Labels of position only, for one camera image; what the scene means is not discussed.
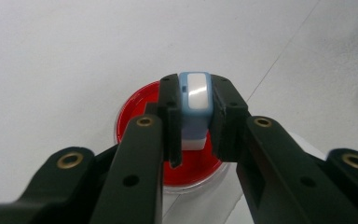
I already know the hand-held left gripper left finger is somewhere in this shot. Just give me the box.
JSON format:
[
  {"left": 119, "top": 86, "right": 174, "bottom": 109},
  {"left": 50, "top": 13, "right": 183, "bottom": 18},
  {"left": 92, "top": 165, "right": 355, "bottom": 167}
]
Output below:
[{"left": 145, "top": 73, "right": 184, "bottom": 169}]

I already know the round red ink pad dish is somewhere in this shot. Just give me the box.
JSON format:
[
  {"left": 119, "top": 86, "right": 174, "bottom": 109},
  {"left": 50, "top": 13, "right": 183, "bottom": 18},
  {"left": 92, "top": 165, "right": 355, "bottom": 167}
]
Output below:
[{"left": 114, "top": 79, "right": 231, "bottom": 194}]

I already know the white board table cover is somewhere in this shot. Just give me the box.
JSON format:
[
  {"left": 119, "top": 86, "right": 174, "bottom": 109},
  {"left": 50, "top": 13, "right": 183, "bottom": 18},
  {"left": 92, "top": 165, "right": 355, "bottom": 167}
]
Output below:
[{"left": 0, "top": 0, "right": 358, "bottom": 224}]

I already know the blue and white stamp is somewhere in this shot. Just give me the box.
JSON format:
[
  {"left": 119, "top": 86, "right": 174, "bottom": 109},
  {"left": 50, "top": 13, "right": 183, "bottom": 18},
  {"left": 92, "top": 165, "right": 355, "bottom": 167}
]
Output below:
[{"left": 178, "top": 71, "right": 214, "bottom": 152}]

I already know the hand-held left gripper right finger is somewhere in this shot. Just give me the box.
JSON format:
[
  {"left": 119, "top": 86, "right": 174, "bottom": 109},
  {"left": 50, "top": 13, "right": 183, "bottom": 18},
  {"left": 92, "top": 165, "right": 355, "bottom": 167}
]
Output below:
[{"left": 209, "top": 74, "right": 252, "bottom": 163}]

